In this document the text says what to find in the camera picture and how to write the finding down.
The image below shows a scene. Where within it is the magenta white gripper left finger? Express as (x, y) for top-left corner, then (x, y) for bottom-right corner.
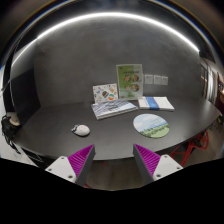
(46, 145), (95, 187)

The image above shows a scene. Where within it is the green standing poster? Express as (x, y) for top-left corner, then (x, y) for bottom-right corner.
(116, 64), (143, 100)

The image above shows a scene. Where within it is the white blue book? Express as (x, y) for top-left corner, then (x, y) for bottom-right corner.
(138, 97), (174, 111)

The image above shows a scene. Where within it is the left white wall plate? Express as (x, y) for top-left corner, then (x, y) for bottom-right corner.
(145, 74), (153, 84)

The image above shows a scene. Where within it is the middle white wall plate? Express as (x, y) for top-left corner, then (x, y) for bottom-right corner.
(154, 75), (162, 85)

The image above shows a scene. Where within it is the grey patterned book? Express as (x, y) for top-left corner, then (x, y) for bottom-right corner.
(91, 100), (138, 120)

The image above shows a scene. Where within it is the black bag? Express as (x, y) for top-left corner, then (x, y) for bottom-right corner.
(1, 115), (20, 153)

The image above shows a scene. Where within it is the red chair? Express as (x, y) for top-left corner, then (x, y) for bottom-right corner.
(170, 131), (209, 160)

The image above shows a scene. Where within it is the white colourful standing card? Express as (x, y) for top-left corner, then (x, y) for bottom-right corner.
(93, 83), (118, 103)

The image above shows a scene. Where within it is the white wall plate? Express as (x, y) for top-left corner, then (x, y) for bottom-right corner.
(162, 76), (169, 85)
(145, 74), (153, 84)
(154, 75), (162, 85)

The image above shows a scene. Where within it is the round landscape mouse pad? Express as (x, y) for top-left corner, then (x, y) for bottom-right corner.
(133, 114), (169, 138)

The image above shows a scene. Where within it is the white computer mouse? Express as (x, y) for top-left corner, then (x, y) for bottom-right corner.
(71, 124), (90, 137)

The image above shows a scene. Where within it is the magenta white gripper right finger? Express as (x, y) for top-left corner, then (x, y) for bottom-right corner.
(133, 144), (182, 185)

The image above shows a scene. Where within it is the right white wall plate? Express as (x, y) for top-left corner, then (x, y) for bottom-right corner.
(162, 76), (169, 85)

